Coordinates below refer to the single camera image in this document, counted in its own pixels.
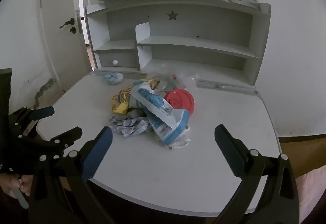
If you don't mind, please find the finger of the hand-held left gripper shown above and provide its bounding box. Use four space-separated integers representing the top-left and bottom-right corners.
10 106 55 135
22 126 83 160

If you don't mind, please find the black door handle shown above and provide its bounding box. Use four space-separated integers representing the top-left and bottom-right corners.
59 17 76 29

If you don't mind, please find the red round lid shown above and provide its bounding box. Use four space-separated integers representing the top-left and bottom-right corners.
163 88 195 116

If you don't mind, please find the clear plastic bag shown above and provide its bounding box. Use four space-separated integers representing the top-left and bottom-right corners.
150 66 199 93

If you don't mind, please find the person's left hand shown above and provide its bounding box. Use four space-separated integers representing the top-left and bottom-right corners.
0 173 33 197

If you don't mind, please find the blue and white plastic bag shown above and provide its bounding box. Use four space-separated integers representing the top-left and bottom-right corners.
129 81 190 144

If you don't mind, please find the yellow snack packet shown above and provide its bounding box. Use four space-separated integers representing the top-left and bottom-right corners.
110 79 154 115

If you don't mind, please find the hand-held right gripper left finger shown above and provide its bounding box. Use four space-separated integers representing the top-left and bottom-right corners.
29 126 120 224

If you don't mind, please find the silver wrapper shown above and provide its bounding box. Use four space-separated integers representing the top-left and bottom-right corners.
109 115 152 137

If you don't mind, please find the pink cloth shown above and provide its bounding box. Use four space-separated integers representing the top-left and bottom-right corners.
293 165 326 217

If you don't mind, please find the white door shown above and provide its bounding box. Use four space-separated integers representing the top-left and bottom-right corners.
38 0 89 93

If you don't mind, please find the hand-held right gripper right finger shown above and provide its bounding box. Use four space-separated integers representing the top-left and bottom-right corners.
214 124 300 224

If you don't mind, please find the white face mask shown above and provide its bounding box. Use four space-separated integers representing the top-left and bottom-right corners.
164 132 191 150

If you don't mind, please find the light blue wrapper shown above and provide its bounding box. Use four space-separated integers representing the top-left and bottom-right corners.
101 72 124 86

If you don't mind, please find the grey small drawer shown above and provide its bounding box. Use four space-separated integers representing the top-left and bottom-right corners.
97 50 138 68

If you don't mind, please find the grey desk shelf unit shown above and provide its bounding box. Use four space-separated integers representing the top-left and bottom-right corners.
85 0 272 87

